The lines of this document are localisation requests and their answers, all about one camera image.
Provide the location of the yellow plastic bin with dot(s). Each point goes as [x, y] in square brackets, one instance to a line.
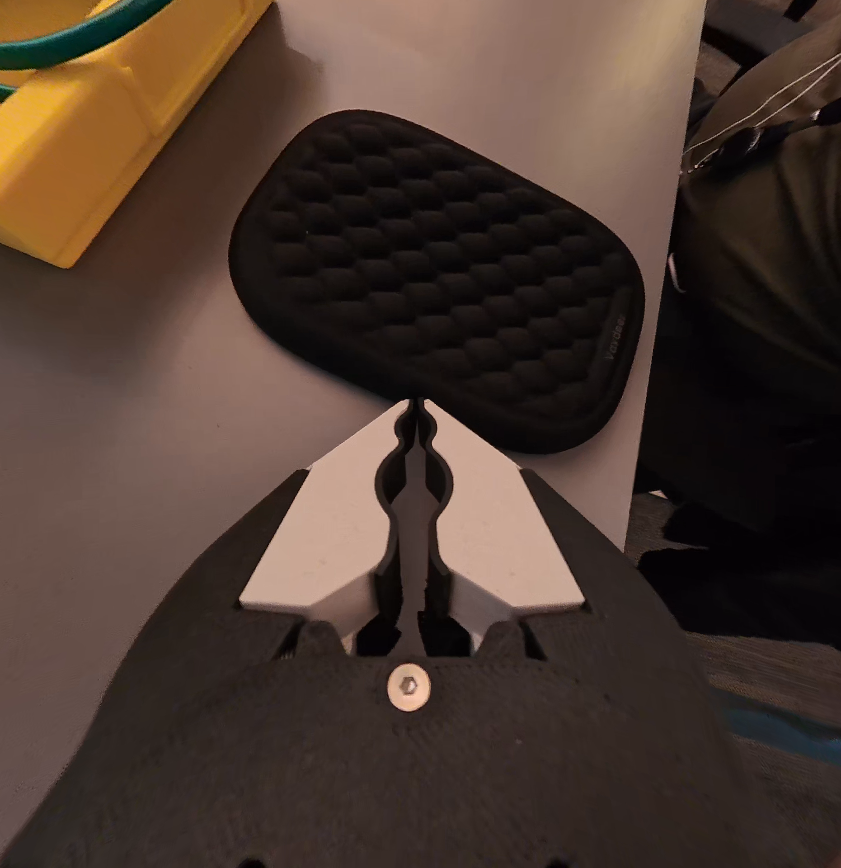
[68, 169]

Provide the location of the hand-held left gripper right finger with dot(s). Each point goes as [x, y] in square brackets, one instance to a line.
[515, 542]

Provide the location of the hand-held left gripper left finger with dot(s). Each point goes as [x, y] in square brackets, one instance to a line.
[312, 542]

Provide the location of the dark cloth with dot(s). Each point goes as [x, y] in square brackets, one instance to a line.
[732, 583]

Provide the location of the black honeycomb wrist pad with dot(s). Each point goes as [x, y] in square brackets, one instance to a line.
[427, 258]

